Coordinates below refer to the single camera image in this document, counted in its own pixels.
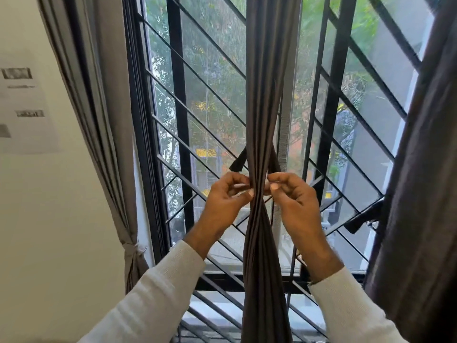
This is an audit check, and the person's right hand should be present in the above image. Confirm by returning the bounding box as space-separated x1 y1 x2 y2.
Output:
265 171 345 283

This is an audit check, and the person's left hand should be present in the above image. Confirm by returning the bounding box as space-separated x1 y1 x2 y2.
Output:
183 171 256 260

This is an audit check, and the dark grey curtain tie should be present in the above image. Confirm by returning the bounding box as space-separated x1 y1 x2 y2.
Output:
344 198 386 235
228 146 283 175

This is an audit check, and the light grey curtain tie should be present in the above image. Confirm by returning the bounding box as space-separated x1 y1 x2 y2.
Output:
123 241 148 255

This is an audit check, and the dark grey curtain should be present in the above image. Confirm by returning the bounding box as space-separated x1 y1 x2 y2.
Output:
241 0 304 343
364 0 457 343

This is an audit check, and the light grey curtain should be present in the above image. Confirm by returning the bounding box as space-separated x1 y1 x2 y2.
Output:
35 0 150 293

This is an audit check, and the person's right forearm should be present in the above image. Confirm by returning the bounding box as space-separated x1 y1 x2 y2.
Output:
308 266 409 343

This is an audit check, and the person's left forearm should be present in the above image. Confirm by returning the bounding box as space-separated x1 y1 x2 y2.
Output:
77 240 207 343

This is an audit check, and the orange brick building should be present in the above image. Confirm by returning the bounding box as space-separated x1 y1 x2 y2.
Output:
285 117 308 168

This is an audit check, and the white printed paper sheet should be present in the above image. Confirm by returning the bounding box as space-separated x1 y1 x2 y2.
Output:
0 50 60 155

